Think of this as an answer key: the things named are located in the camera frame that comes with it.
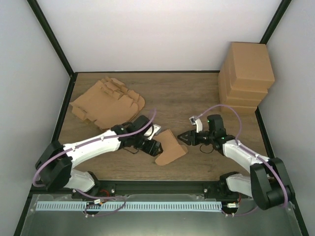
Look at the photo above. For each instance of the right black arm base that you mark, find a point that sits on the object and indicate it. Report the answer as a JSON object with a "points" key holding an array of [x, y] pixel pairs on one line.
{"points": [[221, 190]]}

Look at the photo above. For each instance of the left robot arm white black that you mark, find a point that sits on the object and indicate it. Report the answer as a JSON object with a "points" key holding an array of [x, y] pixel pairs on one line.
{"points": [[55, 169]]}

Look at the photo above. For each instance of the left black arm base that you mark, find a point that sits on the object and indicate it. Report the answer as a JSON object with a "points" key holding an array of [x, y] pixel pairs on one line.
{"points": [[96, 190]]}

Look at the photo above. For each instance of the stack of flat cardboard blanks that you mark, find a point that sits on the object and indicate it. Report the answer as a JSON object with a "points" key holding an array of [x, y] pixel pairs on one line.
{"points": [[107, 103]]}

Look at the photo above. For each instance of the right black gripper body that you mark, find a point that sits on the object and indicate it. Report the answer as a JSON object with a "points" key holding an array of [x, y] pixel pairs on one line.
{"points": [[197, 141]]}

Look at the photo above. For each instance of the light blue slotted cable duct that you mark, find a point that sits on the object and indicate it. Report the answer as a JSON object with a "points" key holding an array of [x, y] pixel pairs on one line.
{"points": [[130, 206]]}

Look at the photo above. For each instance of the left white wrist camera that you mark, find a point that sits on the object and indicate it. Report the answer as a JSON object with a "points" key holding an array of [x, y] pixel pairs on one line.
{"points": [[152, 131]]}

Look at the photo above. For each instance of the folded cardboard box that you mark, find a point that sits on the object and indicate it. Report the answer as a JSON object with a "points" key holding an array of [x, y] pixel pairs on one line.
{"points": [[223, 79], [241, 98], [248, 66], [242, 106]]}

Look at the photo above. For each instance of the bottom folded cardboard box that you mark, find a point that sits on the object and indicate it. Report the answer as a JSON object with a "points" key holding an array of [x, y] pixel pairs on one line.
{"points": [[242, 106]]}

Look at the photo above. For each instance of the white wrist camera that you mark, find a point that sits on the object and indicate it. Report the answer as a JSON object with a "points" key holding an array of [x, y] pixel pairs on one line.
{"points": [[196, 122], [152, 131]]}

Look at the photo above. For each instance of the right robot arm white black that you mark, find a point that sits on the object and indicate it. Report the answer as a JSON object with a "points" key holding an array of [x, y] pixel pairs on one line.
{"points": [[268, 183]]}

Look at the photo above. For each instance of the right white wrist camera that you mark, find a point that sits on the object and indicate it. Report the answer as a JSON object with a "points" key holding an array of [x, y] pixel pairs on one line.
{"points": [[196, 122]]}

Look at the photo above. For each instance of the brown cardboard box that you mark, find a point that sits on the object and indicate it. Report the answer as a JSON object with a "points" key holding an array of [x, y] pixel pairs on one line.
{"points": [[172, 150]]}

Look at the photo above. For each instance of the clear acrylic plate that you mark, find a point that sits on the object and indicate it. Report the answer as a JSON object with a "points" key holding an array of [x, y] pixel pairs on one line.
{"points": [[248, 221]]}

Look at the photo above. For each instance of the top folded cardboard box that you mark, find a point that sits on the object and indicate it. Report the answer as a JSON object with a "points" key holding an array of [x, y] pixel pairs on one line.
{"points": [[248, 66]]}

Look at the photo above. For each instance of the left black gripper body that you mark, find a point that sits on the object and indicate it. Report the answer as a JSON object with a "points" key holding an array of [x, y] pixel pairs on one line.
{"points": [[151, 149]]}

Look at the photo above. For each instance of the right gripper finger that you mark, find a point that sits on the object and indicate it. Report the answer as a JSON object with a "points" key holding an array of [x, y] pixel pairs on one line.
{"points": [[185, 135], [185, 140]]}

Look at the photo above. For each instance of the black aluminium frame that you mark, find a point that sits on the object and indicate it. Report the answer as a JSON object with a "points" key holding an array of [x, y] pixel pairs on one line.
{"points": [[153, 185]]}

